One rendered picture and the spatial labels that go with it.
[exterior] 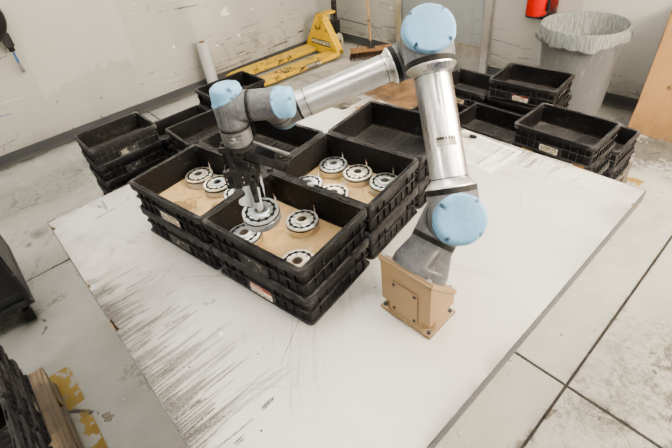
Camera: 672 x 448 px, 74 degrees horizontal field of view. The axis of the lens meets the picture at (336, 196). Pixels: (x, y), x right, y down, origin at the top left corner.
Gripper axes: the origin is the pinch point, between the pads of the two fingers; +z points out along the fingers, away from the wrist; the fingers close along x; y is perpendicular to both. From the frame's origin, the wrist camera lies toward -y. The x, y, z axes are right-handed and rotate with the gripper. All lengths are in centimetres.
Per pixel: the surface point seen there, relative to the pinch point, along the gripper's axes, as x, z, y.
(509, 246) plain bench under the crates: -4, 30, -73
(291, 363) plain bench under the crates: 31.0, 29.3, -4.9
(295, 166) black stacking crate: -34.1, 10.4, -5.9
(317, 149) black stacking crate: -43.7, 10.1, -13.6
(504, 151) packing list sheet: -60, 30, -89
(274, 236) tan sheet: -4.9, 16.4, 0.3
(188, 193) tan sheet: -33, 16, 34
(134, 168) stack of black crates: -130, 61, 104
